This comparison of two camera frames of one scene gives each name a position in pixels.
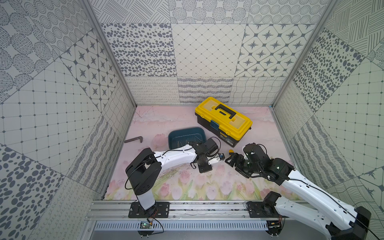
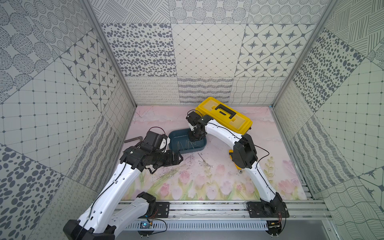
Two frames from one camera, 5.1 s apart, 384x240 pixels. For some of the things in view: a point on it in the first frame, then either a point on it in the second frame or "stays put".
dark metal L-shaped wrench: [140, 137] stays put
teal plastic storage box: [179, 136] stays put
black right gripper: [238, 164] to [193, 139]
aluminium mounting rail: [102, 210] stays put
